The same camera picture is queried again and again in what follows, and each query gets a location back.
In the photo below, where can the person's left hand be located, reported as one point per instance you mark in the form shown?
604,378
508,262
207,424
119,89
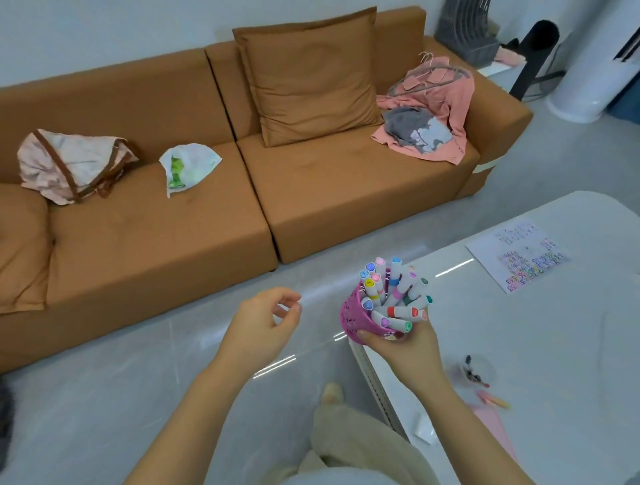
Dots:
252,335

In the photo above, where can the bunch of colourful markers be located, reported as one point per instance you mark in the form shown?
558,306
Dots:
395,295

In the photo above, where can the large brown square cushion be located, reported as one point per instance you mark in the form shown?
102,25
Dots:
310,80

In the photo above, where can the grey plastic rack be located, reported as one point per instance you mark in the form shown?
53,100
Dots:
467,35

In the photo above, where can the white side table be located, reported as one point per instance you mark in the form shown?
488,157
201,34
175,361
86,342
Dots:
500,76

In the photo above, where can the pink perforated pen cup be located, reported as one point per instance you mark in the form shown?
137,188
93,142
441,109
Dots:
352,315

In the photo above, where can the person's right thumb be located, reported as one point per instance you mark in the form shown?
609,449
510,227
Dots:
375,339

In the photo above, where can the white tower appliance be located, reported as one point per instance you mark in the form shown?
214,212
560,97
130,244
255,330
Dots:
595,60

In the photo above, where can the white paper with colour swatches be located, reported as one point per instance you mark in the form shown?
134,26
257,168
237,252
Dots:
515,255

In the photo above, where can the grey clothes hanger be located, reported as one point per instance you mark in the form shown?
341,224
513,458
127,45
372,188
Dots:
452,70

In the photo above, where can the grey printed garment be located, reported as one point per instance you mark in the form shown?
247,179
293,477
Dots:
412,126

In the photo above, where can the person's right forearm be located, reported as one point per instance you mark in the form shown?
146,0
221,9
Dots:
470,434

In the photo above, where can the pink white brown-trimmed cloth bag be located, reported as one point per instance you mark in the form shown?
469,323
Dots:
65,162

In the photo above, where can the person's right hand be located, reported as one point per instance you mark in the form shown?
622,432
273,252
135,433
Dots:
410,357

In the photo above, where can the brown fabric sofa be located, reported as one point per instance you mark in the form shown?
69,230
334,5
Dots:
150,225

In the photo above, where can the beige trousers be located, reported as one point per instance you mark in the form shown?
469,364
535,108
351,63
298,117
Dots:
360,439

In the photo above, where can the person's left forearm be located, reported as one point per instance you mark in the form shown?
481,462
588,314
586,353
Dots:
185,424

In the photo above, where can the white plastic bag green contents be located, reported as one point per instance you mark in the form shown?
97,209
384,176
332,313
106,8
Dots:
192,162

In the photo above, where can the black rolled mat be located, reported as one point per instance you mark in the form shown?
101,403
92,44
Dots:
537,45

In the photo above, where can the pink pouch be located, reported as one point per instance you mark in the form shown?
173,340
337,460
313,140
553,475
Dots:
492,424

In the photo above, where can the dark blue container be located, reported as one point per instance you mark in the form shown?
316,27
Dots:
625,102

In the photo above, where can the clear jar with clips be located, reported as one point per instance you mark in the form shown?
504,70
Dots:
472,372

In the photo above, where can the flat brown cushion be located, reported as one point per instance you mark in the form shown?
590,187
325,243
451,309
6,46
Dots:
22,250

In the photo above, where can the person's left thumb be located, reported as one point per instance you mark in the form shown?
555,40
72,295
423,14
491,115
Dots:
292,322

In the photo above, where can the beige slipper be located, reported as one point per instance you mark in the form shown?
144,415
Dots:
332,393

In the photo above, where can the pink folded cloth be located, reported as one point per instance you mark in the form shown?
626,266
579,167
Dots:
510,56

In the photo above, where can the pink garment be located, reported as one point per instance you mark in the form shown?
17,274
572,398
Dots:
457,102

